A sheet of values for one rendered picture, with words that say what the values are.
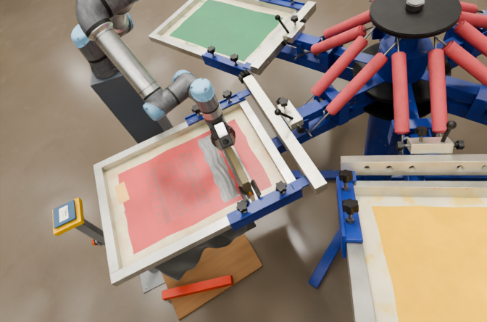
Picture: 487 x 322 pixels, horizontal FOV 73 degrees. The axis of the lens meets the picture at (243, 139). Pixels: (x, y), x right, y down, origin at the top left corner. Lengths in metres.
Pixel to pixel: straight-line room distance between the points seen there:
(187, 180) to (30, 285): 1.79
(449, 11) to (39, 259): 2.93
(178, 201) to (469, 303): 1.03
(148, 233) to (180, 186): 0.23
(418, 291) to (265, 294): 1.45
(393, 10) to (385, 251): 0.90
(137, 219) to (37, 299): 1.54
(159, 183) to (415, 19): 1.21
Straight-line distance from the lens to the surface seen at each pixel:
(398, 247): 0.95
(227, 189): 1.38
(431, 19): 1.42
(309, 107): 1.45
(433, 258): 0.95
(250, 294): 2.23
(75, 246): 2.87
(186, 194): 1.44
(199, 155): 1.52
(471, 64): 1.45
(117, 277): 1.40
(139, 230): 1.46
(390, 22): 1.39
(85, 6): 1.24
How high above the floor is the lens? 2.15
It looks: 53 degrees down
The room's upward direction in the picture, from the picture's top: 20 degrees counter-clockwise
